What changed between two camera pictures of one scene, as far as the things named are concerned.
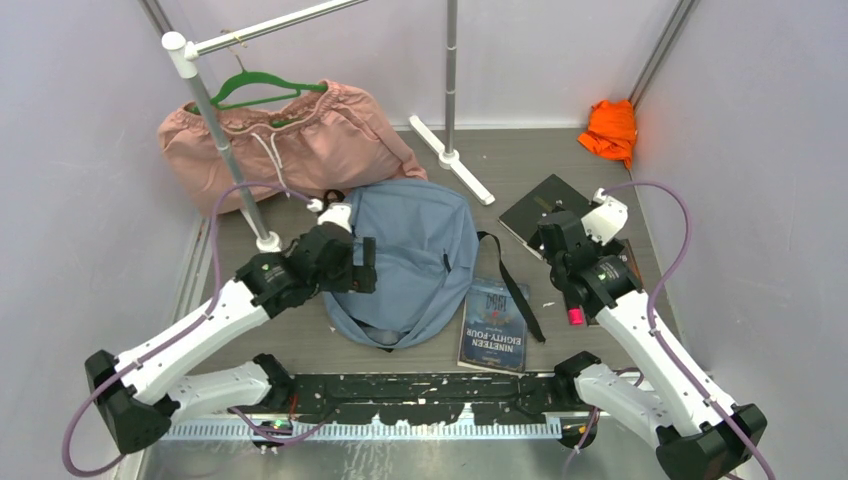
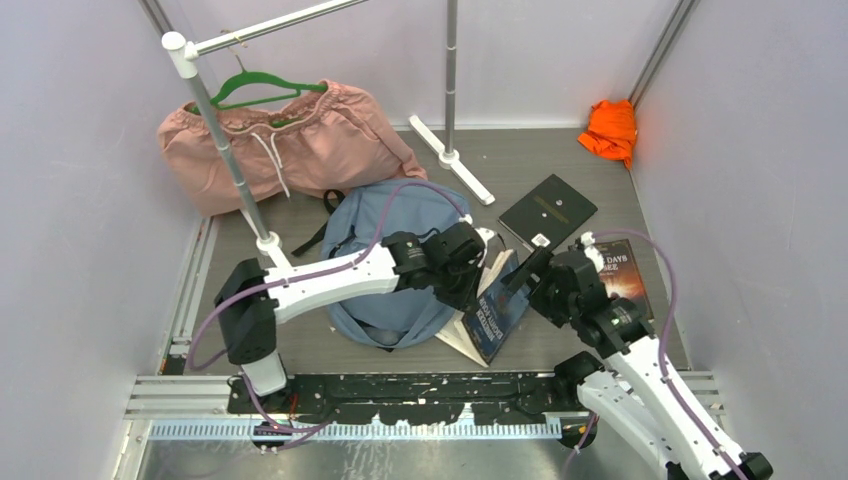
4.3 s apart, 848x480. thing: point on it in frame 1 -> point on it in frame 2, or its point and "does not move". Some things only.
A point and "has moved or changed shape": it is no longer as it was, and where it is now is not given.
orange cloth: [612, 130] does not move
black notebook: [551, 197] does not move
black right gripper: [595, 246] -> [538, 264]
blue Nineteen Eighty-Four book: [493, 334] has moved or changed shape
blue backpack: [426, 243] does not move
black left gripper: [360, 278] -> [465, 298]
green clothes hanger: [249, 76] does not move
